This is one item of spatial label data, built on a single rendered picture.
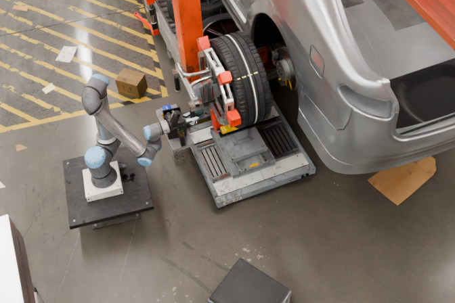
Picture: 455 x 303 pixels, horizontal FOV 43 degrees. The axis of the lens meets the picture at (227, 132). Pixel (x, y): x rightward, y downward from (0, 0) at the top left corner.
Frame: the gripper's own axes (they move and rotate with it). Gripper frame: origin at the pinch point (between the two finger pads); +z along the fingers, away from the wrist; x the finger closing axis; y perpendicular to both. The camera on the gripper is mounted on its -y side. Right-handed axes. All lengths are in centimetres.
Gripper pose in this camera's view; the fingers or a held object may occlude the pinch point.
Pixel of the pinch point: (196, 115)
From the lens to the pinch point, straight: 392.7
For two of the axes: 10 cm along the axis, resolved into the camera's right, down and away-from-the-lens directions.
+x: 3.7, 7.1, -5.9
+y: 0.4, 6.3, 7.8
